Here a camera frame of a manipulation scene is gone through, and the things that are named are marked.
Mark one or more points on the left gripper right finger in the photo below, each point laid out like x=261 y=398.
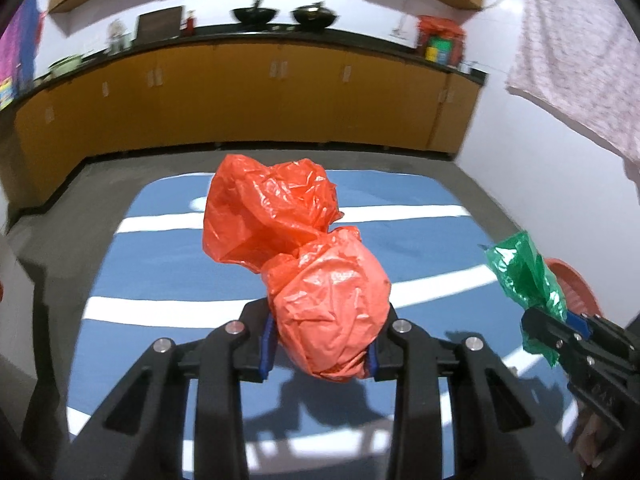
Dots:
x=499 y=431

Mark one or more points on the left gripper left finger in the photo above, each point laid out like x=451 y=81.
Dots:
x=177 y=412

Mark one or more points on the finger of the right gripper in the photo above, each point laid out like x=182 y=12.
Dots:
x=578 y=324
x=544 y=334

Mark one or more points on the green plastic bag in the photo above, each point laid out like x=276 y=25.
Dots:
x=525 y=277

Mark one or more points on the large red plastic bag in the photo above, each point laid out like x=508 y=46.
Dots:
x=327 y=292

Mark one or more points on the lower orange kitchen cabinets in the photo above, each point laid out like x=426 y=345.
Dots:
x=233 y=92

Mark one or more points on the red plastic basin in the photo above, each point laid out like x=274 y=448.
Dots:
x=579 y=297

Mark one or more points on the blue white striped cloth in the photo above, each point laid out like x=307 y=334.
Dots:
x=398 y=238

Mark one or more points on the pink floral hanging cloth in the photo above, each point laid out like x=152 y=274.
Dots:
x=579 y=59

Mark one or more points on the red bag with boxes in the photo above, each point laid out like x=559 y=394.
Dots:
x=440 y=40

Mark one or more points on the black wok with lid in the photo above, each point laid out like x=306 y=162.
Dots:
x=315 y=16

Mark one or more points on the green basin on counter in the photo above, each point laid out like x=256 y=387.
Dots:
x=65 y=65

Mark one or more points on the black wok left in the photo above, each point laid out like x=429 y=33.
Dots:
x=254 y=15

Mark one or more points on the clear jar on counter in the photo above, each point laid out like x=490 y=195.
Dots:
x=118 y=38

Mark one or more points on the red bottle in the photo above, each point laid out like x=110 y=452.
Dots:
x=189 y=25

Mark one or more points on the magenta hanging towel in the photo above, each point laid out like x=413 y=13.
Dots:
x=19 y=46

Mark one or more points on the dark cutting board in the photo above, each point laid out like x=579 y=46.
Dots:
x=159 y=25

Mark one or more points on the wall socket with cord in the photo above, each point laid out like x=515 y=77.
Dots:
x=399 y=28

